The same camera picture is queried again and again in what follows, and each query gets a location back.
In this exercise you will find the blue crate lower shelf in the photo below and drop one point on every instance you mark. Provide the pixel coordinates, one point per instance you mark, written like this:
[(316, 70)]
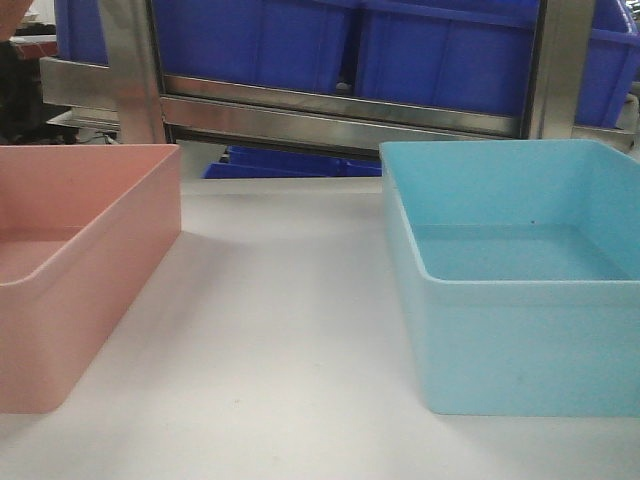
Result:
[(246, 162)]

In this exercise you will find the blue crate centre right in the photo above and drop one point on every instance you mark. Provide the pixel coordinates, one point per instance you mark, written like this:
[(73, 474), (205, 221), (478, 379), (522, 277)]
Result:
[(462, 55)]

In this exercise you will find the stainless steel shelf rack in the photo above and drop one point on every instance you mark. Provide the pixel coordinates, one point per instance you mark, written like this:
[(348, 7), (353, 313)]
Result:
[(132, 95)]

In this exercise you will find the blue crate far left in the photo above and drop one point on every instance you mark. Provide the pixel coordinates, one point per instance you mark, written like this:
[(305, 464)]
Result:
[(79, 32)]

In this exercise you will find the blue crate centre left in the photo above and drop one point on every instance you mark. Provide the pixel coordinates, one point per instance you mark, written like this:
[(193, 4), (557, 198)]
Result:
[(297, 45)]

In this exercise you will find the pink plastic box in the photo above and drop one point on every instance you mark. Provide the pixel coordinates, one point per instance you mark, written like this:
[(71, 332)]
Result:
[(83, 227)]

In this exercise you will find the light blue plastic box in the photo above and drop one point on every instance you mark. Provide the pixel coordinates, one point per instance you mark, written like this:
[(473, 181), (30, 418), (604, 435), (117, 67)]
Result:
[(517, 268)]

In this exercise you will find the blue crate far right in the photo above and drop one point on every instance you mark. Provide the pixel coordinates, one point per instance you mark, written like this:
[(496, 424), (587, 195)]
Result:
[(611, 64)]

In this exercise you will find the blue crate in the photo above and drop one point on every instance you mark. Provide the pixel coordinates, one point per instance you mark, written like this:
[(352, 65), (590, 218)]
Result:
[(79, 32), (611, 64), (297, 45), (462, 55)]

